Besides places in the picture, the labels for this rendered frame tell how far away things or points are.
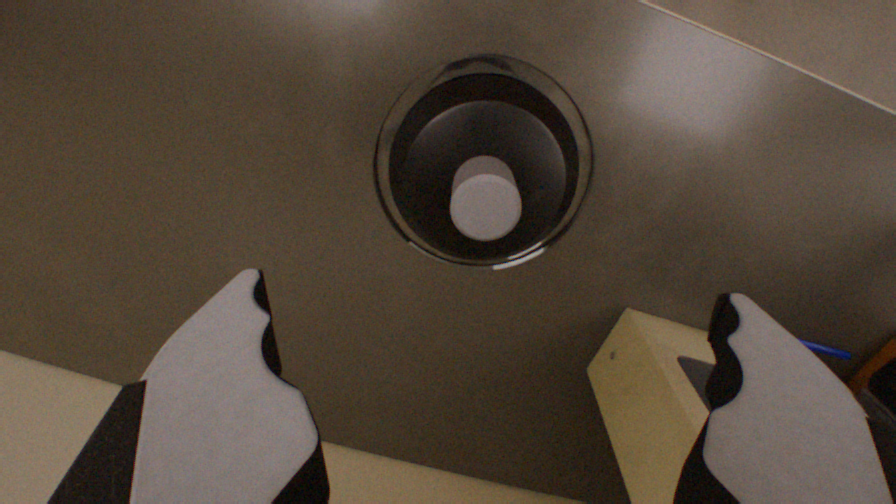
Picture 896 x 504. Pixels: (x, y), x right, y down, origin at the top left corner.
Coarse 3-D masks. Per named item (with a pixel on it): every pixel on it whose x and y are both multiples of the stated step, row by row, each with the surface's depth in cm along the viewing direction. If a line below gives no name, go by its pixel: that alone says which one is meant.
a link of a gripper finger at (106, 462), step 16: (128, 384) 7; (144, 384) 7; (128, 400) 7; (112, 416) 6; (128, 416) 6; (96, 432) 6; (112, 432) 6; (128, 432) 6; (96, 448) 6; (112, 448) 6; (128, 448) 6; (80, 464) 6; (96, 464) 6; (112, 464) 6; (128, 464) 6; (64, 480) 5; (80, 480) 5; (96, 480) 5; (112, 480) 5; (128, 480) 5; (64, 496) 5; (80, 496) 5; (96, 496) 5; (112, 496) 5; (128, 496) 5
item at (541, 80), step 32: (448, 64) 17; (480, 64) 17; (512, 64) 17; (416, 96) 18; (384, 128) 19; (576, 128) 18; (384, 160) 19; (384, 192) 20; (576, 192) 20; (448, 256) 22; (512, 256) 21
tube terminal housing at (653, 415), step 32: (640, 320) 47; (608, 352) 50; (640, 352) 44; (672, 352) 43; (704, 352) 45; (608, 384) 48; (640, 384) 42; (672, 384) 38; (608, 416) 46; (640, 416) 41; (672, 416) 36; (704, 416) 35; (640, 448) 39; (672, 448) 35; (640, 480) 38; (672, 480) 34
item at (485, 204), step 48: (432, 96) 17; (480, 96) 17; (528, 96) 17; (432, 144) 17; (480, 144) 17; (528, 144) 17; (576, 144) 18; (432, 192) 18; (480, 192) 15; (528, 192) 18; (432, 240) 20; (480, 240) 16; (528, 240) 19
